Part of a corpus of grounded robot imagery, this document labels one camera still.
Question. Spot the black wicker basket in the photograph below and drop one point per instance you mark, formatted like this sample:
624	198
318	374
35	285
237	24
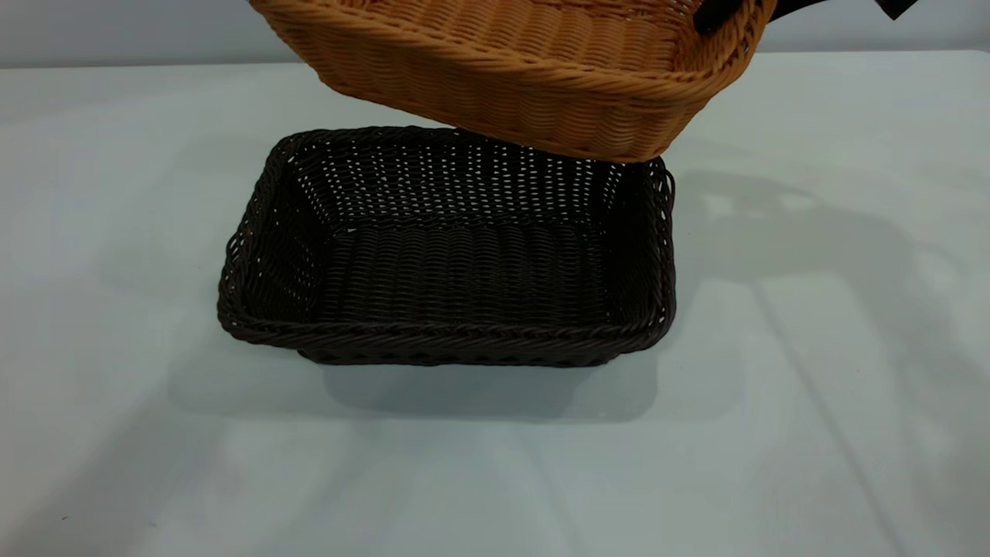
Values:
464	271

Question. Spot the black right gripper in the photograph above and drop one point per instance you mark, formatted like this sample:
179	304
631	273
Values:
897	6

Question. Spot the orange wicker basket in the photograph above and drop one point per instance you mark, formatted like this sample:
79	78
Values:
526	85

